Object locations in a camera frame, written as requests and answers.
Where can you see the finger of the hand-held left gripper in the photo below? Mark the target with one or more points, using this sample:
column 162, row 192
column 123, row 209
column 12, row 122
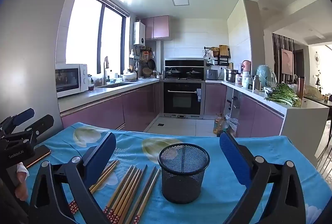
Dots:
column 24, row 115
column 42, row 122

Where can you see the bundle of wooden chopsticks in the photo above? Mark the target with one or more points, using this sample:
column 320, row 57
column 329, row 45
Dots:
column 127, row 187

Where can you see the kitchen window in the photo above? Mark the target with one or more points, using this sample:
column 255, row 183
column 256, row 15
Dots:
column 83, row 26

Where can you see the person's left hand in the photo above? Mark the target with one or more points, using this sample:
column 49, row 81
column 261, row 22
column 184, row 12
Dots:
column 22, row 187

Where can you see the white microwave oven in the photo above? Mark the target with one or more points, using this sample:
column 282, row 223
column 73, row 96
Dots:
column 70, row 80

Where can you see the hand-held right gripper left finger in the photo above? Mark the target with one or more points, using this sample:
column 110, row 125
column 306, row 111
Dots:
column 101, row 154

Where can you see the black range hood stove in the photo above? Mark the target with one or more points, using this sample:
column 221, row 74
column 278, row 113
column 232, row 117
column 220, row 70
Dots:
column 184, row 63

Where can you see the wall rack with cutting boards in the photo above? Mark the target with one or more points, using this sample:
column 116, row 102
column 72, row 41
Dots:
column 220, row 54

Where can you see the brown thermos bottle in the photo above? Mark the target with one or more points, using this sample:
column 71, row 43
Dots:
column 300, row 87

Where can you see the yellow cooking oil bottle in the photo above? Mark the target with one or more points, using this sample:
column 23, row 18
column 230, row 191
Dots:
column 219, row 125

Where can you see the silver toaster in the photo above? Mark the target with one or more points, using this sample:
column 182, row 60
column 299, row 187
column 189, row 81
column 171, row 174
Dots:
column 212, row 74

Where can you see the pink lower cabinets with sink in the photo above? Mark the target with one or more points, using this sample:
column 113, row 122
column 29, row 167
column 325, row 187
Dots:
column 109, row 109

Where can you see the black lidded cooking pot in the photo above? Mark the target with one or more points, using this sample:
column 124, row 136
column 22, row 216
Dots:
column 173, row 73
column 193, row 74

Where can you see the pink upper wall cabinet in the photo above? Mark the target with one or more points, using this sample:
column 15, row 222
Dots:
column 158, row 26

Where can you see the white wall water heater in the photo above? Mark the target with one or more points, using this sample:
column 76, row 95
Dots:
column 139, row 33

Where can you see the hanging black frying pan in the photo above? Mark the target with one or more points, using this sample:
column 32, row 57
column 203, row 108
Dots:
column 151, row 64

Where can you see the pink electric kettle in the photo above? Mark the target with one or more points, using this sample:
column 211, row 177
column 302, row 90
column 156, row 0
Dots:
column 246, row 66

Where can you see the brown smartphone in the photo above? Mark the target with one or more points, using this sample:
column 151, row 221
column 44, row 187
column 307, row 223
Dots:
column 39, row 156

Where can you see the clear plastic bag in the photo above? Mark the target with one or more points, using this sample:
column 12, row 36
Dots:
column 312, row 91

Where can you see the kitchen faucet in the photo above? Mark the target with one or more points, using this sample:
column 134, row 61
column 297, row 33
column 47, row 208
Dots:
column 105, row 71

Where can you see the green leafy vegetables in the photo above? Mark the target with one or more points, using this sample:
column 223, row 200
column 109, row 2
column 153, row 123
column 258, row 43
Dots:
column 282, row 94

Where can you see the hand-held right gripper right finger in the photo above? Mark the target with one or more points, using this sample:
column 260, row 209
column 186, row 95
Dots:
column 233, row 159

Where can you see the black built-in oven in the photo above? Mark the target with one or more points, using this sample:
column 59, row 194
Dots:
column 181, row 99

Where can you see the pink wall picture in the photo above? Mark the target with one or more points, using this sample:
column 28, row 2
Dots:
column 287, row 61

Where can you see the white casserole pot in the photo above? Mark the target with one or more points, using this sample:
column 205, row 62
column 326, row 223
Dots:
column 129, row 76

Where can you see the blue floral tablecloth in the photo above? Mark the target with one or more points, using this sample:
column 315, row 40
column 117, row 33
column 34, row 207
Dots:
column 181, row 133

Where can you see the pale green air fryer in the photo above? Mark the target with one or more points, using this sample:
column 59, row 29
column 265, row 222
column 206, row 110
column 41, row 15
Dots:
column 265, row 74

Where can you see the black mesh pen holder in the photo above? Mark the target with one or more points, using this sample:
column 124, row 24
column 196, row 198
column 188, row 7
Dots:
column 181, row 174

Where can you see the stainless steel stock pot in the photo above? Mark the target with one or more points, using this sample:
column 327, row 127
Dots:
column 231, row 75

